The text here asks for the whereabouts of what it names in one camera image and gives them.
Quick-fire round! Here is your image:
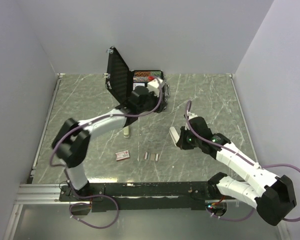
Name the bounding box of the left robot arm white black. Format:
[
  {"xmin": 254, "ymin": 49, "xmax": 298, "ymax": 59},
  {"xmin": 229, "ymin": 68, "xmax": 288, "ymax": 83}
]
[{"xmin": 49, "ymin": 83, "xmax": 167, "ymax": 201}]

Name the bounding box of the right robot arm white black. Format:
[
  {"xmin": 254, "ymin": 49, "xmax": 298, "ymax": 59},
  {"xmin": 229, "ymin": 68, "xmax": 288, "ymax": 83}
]
[{"xmin": 176, "ymin": 112, "xmax": 297, "ymax": 226}]

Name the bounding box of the black poker chip case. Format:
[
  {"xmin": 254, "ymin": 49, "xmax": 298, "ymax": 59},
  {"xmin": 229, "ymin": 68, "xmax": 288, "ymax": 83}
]
[{"xmin": 103, "ymin": 46, "xmax": 170, "ymax": 115}]

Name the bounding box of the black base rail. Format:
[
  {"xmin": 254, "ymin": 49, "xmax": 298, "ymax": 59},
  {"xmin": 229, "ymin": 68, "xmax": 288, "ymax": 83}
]
[{"xmin": 59, "ymin": 181, "xmax": 223, "ymax": 212}]

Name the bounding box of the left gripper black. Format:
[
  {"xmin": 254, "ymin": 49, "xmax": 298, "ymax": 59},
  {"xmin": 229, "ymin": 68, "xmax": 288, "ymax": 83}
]
[{"xmin": 138, "ymin": 89, "xmax": 168, "ymax": 114}]

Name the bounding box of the aluminium frame rail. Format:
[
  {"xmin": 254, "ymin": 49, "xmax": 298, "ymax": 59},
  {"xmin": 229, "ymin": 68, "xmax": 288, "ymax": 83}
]
[{"xmin": 14, "ymin": 183, "xmax": 71, "ymax": 205}]

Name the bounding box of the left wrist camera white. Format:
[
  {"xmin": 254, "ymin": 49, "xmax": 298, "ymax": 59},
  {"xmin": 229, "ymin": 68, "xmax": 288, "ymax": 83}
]
[{"xmin": 147, "ymin": 77, "xmax": 165, "ymax": 96}]

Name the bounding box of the red white staple box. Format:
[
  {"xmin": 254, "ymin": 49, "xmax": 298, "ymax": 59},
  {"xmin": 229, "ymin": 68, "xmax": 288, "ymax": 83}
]
[{"xmin": 115, "ymin": 150, "xmax": 130, "ymax": 162}]

